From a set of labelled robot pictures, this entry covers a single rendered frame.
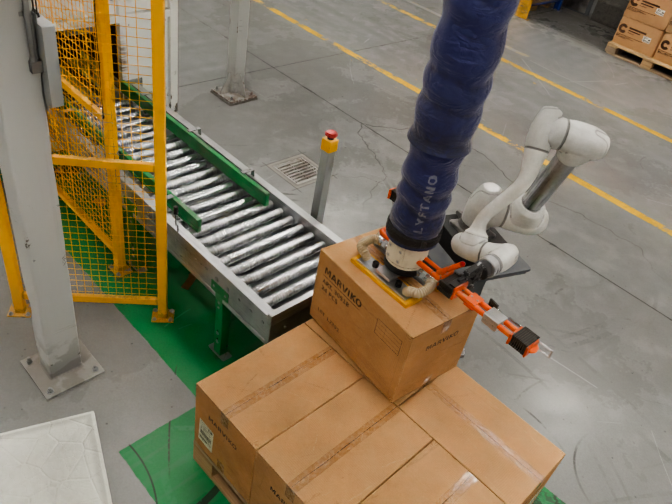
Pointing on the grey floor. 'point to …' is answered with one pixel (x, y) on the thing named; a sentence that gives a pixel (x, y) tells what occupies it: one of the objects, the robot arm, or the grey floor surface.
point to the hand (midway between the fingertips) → (455, 287)
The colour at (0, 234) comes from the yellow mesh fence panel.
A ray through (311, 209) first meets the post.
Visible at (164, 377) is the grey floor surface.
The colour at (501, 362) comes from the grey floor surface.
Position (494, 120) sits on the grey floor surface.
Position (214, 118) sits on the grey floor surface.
